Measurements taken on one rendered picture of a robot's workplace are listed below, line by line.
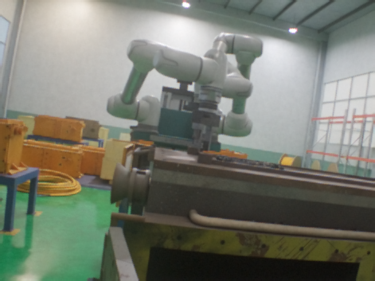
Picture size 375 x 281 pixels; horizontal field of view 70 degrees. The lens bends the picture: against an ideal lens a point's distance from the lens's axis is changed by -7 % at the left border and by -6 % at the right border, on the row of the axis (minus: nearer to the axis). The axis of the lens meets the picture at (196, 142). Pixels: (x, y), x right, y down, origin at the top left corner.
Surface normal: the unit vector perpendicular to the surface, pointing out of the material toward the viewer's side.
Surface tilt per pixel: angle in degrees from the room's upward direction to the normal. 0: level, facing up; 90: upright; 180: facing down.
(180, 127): 90
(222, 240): 90
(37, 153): 90
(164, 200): 90
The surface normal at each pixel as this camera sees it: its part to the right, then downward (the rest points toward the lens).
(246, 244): 0.13, 0.04
